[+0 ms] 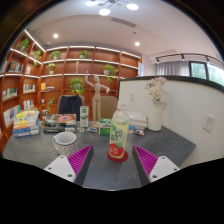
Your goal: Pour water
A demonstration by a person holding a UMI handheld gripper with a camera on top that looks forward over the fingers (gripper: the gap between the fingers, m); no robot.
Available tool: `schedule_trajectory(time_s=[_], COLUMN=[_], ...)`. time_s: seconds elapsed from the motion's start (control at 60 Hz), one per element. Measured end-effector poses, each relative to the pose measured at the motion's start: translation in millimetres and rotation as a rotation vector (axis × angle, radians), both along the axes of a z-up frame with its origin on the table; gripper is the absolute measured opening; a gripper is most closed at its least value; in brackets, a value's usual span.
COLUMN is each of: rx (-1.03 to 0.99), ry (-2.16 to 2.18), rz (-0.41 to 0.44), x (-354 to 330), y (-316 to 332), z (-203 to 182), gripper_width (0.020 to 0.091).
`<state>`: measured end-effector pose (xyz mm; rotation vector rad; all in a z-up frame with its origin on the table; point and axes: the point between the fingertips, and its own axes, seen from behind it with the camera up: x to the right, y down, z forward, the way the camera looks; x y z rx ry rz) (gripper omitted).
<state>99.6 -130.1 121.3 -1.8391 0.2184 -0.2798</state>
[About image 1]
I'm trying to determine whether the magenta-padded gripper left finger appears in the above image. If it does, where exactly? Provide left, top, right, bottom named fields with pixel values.
left=43, top=144, right=95, bottom=187

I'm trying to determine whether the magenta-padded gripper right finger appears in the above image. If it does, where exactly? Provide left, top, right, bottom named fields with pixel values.
left=131, top=144, right=181, bottom=187

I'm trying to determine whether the clear drink bottle white cap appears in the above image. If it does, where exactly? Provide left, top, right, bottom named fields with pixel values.
left=108, top=101, right=130, bottom=160

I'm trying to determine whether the white mug grey triangle pattern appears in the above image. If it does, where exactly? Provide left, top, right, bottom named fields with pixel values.
left=51, top=131, right=78, bottom=158

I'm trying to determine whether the white vase with flowers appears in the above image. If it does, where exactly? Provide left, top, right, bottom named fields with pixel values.
left=144, top=76, right=168, bottom=132

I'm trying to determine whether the stack of white packs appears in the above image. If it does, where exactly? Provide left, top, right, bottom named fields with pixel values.
left=127, top=111, right=149, bottom=131

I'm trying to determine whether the stack of colourful books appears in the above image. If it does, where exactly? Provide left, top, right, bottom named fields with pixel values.
left=12, top=108, right=41, bottom=138

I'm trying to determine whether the tall green white carton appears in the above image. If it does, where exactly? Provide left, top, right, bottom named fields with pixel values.
left=79, top=105, right=90, bottom=128

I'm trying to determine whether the small green white box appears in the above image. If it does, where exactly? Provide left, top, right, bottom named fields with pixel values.
left=98, top=118, right=113, bottom=136

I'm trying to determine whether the dark office chair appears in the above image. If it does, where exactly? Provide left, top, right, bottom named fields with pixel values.
left=58, top=94, right=84, bottom=122

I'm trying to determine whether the wooden shelf unit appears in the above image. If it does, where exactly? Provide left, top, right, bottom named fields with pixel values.
left=0, top=29, right=143, bottom=148

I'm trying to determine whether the grey curtain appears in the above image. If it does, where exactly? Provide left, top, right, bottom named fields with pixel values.
left=155, top=61, right=190, bottom=77

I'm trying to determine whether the window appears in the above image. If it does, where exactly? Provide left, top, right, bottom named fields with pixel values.
left=189, top=60, right=224, bottom=87

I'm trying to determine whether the ceiling air vent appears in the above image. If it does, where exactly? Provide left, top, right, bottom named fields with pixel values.
left=111, top=17, right=137, bottom=28

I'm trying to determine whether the black multi-bulb ceiling lamp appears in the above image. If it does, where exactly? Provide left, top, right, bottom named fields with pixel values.
left=85, top=0, right=140, bottom=17

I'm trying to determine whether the white wall socket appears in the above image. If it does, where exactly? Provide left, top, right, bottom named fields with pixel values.
left=202, top=113, right=216, bottom=133

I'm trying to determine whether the black track light rail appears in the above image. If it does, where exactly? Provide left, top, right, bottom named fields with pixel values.
left=155, top=52, right=224, bottom=71

